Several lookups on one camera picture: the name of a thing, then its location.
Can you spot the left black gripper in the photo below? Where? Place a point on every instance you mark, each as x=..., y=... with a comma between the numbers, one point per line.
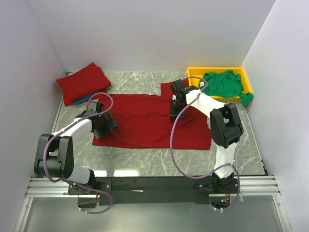
x=107, y=125

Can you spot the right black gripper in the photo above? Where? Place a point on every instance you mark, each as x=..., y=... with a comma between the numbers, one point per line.
x=175, y=109

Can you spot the dark red t-shirt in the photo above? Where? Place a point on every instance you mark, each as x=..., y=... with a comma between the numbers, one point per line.
x=143, y=122

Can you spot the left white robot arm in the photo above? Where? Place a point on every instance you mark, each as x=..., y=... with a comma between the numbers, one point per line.
x=54, y=155

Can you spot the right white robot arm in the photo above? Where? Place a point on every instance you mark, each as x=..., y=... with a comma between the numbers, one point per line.
x=226, y=130

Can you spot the folded blue t-shirt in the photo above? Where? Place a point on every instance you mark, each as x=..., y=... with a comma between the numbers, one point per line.
x=82, y=99

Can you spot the yellow plastic bin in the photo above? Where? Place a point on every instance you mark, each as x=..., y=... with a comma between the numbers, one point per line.
x=195, y=73

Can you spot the folded red t-shirt bottom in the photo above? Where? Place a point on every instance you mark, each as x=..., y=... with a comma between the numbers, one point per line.
x=66, y=100

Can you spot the folded red t-shirt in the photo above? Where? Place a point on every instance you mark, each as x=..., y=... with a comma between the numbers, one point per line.
x=84, y=83
x=66, y=100

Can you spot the folded red t-shirt top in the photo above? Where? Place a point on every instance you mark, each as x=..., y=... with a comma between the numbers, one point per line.
x=84, y=83

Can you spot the green t-shirt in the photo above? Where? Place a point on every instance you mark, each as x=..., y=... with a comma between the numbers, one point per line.
x=226, y=84

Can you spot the black base beam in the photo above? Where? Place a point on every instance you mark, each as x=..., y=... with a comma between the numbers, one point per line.
x=163, y=189

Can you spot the aluminium rail frame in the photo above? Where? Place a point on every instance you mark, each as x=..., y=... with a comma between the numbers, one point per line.
x=48, y=207

